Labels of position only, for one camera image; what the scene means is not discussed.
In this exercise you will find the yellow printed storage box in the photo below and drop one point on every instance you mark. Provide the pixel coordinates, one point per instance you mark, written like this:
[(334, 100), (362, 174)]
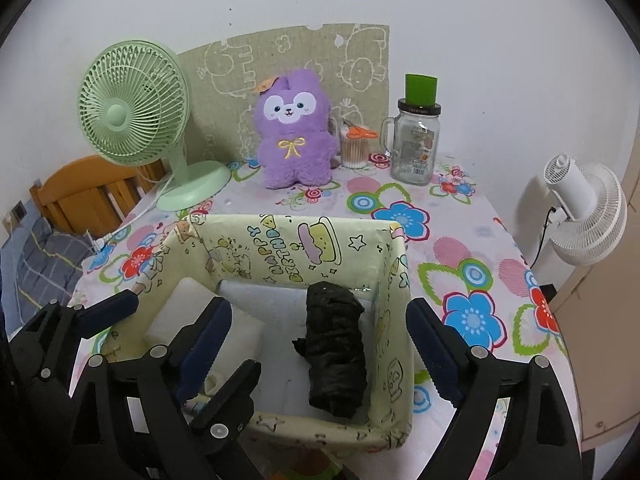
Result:
[(280, 245)]

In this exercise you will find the purple plush toy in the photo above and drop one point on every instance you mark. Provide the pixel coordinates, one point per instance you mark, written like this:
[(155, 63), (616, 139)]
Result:
[(295, 150)]

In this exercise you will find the orange scissors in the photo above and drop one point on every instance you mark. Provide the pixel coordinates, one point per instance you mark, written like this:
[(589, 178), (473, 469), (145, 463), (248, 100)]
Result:
[(357, 133)]

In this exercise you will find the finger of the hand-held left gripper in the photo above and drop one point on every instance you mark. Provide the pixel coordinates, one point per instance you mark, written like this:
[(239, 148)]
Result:
[(235, 395), (107, 310)]

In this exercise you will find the blue plaid bedding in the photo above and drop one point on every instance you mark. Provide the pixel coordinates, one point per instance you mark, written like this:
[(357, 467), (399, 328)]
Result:
[(45, 260)]

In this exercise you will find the glass jar with green lid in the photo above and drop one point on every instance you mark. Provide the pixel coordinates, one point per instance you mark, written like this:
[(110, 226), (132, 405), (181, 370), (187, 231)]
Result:
[(412, 155)]

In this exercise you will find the orange wooden chair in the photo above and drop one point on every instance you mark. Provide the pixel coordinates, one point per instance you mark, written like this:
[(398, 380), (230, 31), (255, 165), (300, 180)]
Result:
[(75, 195)]

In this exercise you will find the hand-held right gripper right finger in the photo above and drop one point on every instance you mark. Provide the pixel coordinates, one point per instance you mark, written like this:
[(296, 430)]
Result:
[(435, 352)]

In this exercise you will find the green desk fan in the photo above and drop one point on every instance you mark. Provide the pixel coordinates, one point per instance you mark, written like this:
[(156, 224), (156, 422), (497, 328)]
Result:
[(117, 112)]

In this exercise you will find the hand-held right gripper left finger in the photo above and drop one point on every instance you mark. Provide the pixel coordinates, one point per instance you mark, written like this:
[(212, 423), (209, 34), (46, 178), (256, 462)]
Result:
[(207, 345)]

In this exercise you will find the cotton swab container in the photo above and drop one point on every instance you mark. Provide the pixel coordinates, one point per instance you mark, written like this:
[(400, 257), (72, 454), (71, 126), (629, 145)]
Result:
[(355, 152)]

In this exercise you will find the white fan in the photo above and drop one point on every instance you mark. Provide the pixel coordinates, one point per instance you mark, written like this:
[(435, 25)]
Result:
[(595, 210)]

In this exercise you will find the wall socket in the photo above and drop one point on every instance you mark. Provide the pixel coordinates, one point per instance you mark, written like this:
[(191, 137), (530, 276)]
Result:
[(18, 210)]

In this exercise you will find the black cloth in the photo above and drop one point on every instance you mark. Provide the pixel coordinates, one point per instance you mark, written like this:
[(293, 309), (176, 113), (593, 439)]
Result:
[(335, 355)]

